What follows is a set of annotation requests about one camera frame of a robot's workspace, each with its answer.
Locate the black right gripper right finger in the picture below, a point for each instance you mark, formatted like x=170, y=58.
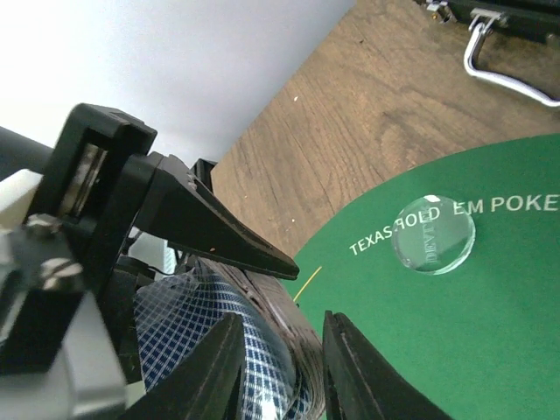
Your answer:
x=359, y=382

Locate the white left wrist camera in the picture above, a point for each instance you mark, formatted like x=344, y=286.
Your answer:
x=57, y=359

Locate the clear acrylic dealer button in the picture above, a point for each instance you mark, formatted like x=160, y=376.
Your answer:
x=433, y=235

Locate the black poker set case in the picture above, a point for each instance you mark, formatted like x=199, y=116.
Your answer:
x=536, y=21

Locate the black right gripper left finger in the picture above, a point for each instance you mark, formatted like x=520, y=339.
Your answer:
x=208, y=384

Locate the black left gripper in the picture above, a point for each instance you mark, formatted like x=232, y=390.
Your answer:
x=102, y=177

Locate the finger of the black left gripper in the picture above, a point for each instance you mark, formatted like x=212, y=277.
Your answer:
x=284, y=378

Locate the round green poker mat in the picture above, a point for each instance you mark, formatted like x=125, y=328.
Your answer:
x=482, y=341

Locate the chrome case handle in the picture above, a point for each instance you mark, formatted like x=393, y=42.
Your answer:
x=517, y=65

